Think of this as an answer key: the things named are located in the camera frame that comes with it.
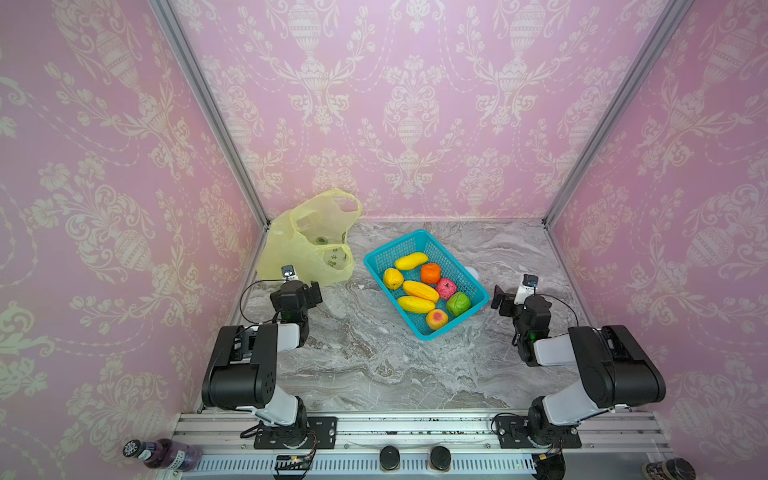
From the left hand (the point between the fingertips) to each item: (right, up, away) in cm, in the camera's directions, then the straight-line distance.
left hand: (293, 289), depth 94 cm
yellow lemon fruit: (+32, +3, +3) cm, 32 cm away
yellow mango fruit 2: (+39, -5, -2) cm, 39 cm away
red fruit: (+49, 0, 0) cm, 49 cm away
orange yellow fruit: (+44, -8, -6) cm, 46 cm away
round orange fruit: (+44, +5, +3) cm, 44 cm away
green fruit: (+52, -4, -3) cm, 52 cm away
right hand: (+70, 0, -2) cm, 70 cm away
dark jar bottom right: (+89, -33, -33) cm, 100 cm away
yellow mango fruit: (+38, +9, +9) cm, 40 cm away
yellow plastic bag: (0, +17, +20) cm, 26 cm away
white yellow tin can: (+58, +5, +5) cm, 59 cm away
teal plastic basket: (+29, +10, +8) cm, 31 cm away
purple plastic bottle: (-19, -32, -29) cm, 47 cm away
